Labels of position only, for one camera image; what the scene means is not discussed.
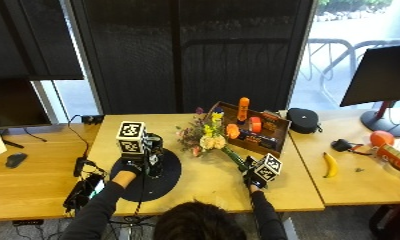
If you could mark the orange ball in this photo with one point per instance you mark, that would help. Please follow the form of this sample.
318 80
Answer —
381 138

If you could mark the person's right hand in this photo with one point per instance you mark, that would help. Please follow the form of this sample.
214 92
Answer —
254 178

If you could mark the black power adapter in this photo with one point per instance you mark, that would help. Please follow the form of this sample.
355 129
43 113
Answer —
92 119

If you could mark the black computer mouse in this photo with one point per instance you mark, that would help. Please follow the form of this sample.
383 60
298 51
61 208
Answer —
15 160

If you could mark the black phone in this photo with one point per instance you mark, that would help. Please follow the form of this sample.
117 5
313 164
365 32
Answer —
90 188

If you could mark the yellow banana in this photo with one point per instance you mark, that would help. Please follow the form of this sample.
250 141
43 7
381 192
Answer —
330 165

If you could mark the tall orange bottle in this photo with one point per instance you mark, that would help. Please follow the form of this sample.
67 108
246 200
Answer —
242 109

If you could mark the black round mat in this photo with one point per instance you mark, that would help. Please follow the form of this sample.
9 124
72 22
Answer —
161 181

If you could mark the flower bouquet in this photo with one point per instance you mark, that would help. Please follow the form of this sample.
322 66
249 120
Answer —
205 136

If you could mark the black power strip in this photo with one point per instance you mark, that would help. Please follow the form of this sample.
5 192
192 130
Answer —
27 222

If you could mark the glove marker cube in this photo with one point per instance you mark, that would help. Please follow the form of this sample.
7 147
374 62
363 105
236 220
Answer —
130 136
269 167

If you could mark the wooden tray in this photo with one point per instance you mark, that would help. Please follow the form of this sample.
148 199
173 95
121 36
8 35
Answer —
277 141

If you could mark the black round case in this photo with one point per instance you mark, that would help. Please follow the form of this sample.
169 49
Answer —
302 120

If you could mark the brown patterned box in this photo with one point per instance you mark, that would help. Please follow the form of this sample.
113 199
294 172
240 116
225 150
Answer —
270 122

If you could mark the small orange toy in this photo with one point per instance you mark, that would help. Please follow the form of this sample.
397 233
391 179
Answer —
232 131

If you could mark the person's left hand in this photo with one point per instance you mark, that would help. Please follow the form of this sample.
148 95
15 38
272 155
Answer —
128 165

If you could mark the left glove marker cube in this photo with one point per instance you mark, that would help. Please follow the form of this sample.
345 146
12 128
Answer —
130 136

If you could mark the black window blind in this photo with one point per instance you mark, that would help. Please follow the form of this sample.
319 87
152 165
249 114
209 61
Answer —
186 53

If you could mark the red cylindrical can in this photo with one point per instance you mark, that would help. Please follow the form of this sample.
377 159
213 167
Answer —
395 157

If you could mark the black vase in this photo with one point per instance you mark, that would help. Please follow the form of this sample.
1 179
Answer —
154 166

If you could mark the small dark scrap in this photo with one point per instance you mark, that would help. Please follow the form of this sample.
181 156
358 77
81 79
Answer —
358 170

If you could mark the right glove marker cube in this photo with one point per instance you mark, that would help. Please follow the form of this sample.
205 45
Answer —
269 167

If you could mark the metal bike rack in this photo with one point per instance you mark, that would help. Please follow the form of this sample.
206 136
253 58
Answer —
341 58

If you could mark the black pen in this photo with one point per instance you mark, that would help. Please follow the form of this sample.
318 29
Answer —
11 143

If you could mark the black monitor on red stand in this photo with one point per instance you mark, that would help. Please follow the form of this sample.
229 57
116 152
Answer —
381 75

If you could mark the dark snack packet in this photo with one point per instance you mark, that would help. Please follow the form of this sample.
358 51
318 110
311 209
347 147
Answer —
258 139

